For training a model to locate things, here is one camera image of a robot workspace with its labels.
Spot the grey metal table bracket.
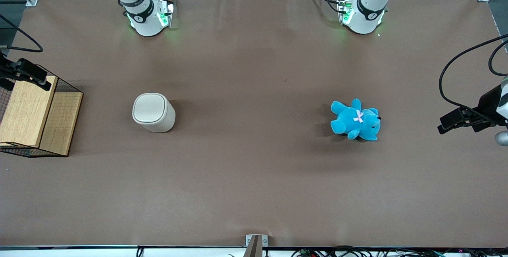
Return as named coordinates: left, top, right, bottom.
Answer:
left=244, top=234, right=269, bottom=257

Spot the long black looping cable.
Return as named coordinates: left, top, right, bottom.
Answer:
left=439, top=34, right=508, bottom=123

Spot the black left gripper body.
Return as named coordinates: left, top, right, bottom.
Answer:
left=478, top=84, right=506, bottom=127

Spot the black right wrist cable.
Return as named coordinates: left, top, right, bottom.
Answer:
left=0, top=14, right=44, bottom=53

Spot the wooden shelf with wire basket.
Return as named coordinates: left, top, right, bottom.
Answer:
left=0, top=64, right=84, bottom=158

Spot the short black looping cable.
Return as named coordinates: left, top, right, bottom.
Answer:
left=488, top=41, right=508, bottom=77

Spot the black cable bundle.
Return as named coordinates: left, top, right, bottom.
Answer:
left=291, top=245, right=508, bottom=257

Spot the beige trash can with lid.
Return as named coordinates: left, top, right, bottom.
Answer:
left=132, top=92, right=176, bottom=133

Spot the blue teddy bear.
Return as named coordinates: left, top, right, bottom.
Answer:
left=330, top=98, right=382, bottom=142

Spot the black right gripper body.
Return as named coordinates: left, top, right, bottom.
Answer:
left=0, top=53, right=19, bottom=91

